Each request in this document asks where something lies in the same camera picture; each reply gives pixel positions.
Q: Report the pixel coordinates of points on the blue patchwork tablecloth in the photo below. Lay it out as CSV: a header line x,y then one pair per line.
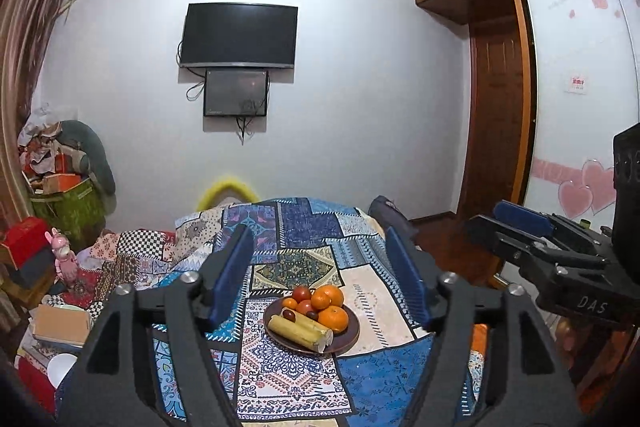
x,y
320,237

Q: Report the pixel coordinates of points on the pink rabbit toy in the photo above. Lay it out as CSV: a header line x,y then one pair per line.
x,y
64,254

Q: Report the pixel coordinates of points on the brown wooden door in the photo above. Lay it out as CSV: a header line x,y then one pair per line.
x,y
497,107

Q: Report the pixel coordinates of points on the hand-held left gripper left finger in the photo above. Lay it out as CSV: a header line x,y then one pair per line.
x,y
232,277

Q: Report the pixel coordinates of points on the yellow corn cobs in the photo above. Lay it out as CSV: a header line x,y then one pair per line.
x,y
295,336

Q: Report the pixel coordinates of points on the orange with sticker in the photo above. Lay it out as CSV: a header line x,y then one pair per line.
x,y
328,297

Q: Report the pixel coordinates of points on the red bag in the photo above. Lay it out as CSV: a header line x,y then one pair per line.
x,y
35,382

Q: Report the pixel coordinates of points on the pile of crumpled printed paper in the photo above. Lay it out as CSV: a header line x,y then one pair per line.
x,y
40,142

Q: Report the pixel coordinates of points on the brown round plate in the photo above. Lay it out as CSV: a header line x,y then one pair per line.
x,y
350,337

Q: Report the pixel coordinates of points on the small black wall monitor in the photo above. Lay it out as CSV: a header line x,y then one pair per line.
x,y
236,92

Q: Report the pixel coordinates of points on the dark blue bag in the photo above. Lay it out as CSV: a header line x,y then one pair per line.
x,y
392,212

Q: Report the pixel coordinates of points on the yellow banana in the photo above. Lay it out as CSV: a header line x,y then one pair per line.
x,y
312,331

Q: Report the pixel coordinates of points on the grey cushion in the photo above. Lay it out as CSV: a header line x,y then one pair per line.
x,y
95,152

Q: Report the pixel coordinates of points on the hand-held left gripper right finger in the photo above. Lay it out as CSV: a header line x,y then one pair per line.
x,y
405,279

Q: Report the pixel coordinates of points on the white bowl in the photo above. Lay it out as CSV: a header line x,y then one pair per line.
x,y
61,368

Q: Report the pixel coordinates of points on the orange cardboard box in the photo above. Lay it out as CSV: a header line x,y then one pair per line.
x,y
62,183

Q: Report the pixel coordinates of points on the green patterned box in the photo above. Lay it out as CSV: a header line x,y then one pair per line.
x,y
70,214

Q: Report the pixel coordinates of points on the red and white paper note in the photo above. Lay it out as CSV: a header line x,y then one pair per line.
x,y
578,82

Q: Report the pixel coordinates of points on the dark grey box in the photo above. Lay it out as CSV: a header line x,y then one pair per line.
x,y
32,274

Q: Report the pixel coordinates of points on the checked patchwork quilt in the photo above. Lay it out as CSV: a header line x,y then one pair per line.
x,y
130,257

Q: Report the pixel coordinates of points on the plain brown cardboard box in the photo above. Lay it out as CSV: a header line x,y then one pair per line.
x,y
62,324

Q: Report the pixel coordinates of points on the red box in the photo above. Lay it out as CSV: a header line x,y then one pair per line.
x,y
25,237

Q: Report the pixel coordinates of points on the yellow fluffy cushion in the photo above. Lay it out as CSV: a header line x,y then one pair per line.
x,y
225,188

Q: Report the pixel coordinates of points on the small orange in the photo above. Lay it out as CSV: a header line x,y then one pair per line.
x,y
289,303

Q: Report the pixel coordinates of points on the white wardrobe door with hearts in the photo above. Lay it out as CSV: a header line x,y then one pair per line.
x,y
575,147

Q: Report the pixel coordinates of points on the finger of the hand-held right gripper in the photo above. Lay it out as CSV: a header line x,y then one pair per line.
x,y
520,212
505,242

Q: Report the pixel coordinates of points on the striped brown curtain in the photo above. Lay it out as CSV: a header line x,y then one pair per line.
x,y
25,57

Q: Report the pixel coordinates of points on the red apple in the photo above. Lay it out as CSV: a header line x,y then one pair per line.
x,y
301,294

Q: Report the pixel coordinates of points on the dark red small fruit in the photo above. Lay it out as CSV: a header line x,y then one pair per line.
x,y
288,314
312,316

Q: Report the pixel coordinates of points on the black wall television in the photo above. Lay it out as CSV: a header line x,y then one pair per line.
x,y
239,34

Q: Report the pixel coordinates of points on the small red tomato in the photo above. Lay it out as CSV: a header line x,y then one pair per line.
x,y
305,307

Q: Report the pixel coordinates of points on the large plain orange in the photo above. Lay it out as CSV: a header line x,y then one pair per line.
x,y
333,319

